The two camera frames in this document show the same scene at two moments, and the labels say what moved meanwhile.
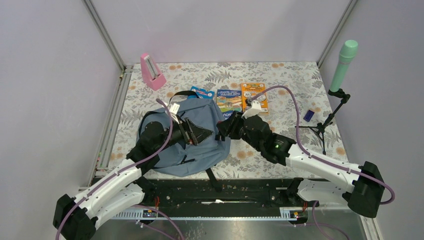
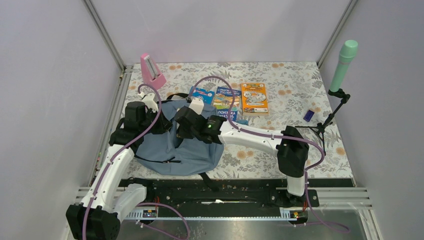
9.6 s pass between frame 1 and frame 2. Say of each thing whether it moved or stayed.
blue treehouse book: stayed
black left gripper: moved
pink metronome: stayed
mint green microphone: stayed
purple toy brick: stayed
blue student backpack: moved
